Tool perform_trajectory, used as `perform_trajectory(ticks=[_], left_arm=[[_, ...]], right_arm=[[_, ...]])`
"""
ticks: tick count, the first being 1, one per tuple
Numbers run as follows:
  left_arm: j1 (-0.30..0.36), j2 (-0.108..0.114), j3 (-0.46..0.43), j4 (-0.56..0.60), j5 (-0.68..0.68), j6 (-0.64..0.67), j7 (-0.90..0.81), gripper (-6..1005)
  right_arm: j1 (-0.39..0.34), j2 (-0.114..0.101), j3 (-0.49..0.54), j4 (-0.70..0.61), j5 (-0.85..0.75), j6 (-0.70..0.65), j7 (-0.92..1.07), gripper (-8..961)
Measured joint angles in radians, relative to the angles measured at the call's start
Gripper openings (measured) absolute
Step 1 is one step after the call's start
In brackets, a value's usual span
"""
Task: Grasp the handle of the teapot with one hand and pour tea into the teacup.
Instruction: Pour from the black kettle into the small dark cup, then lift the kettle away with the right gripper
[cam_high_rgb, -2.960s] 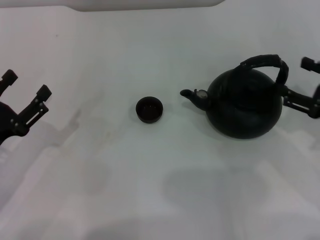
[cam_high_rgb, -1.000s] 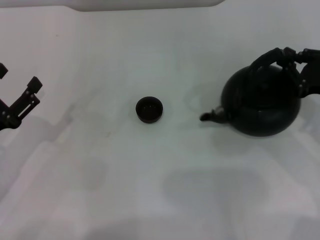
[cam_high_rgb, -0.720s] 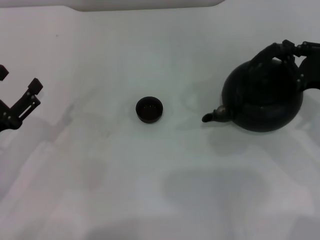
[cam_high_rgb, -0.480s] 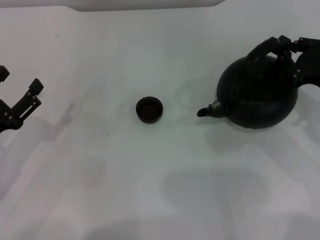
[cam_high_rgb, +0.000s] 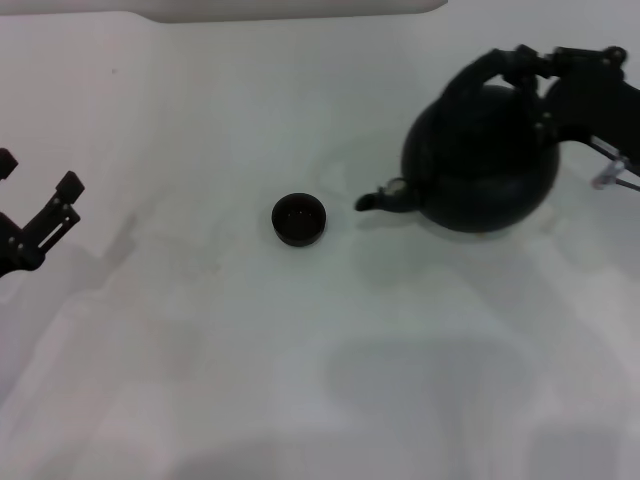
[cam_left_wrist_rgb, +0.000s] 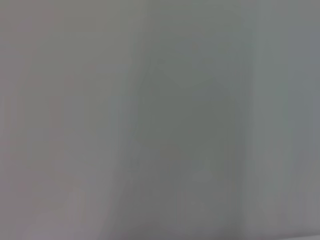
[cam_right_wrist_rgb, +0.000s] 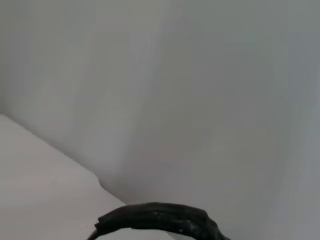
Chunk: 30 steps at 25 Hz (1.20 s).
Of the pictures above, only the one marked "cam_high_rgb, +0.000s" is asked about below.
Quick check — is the black round teapot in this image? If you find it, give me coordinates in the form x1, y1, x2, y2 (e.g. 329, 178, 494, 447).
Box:
353, 47, 560, 235

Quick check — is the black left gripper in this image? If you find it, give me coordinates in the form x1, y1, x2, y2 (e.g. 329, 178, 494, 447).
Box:
0, 148, 86, 280

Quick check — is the dark brown small teacup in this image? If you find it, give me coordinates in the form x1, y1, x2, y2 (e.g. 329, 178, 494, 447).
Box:
271, 192, 328, 249

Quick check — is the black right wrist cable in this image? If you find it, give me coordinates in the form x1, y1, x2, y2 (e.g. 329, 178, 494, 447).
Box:
589, 137, 640, 192

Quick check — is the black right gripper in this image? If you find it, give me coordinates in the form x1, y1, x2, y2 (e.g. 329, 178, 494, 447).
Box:
504, 43, 640, 176

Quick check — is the white rounded panel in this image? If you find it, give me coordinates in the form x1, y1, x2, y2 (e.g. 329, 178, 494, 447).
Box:
0, 0, 450, 25

